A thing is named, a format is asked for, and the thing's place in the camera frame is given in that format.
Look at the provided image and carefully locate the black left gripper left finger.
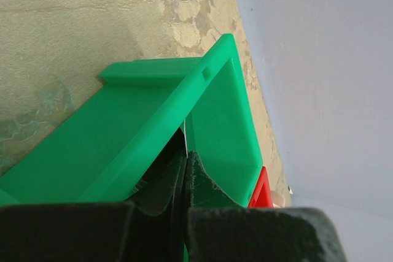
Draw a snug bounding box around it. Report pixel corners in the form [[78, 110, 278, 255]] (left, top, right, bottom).
[[0, 148, 187, 262]]

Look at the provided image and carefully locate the black VIP card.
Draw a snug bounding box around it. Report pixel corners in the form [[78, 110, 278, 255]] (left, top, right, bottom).
[[183, 119, 189, 158]]

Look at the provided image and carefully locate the red plastic bin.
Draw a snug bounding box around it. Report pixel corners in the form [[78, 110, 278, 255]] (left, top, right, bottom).
[[248, 166, 273, 208]]

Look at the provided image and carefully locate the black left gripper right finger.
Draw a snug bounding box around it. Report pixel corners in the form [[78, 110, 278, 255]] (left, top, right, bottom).
[[185, 152, 347, 261]]

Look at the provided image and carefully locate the pink cylindrical handle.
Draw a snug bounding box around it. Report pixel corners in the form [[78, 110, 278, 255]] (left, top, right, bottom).
[[271, 191, 286, 208]]

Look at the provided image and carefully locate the green plastic bin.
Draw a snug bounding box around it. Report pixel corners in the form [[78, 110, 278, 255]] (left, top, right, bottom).
[[1, 34, 263, 206]]

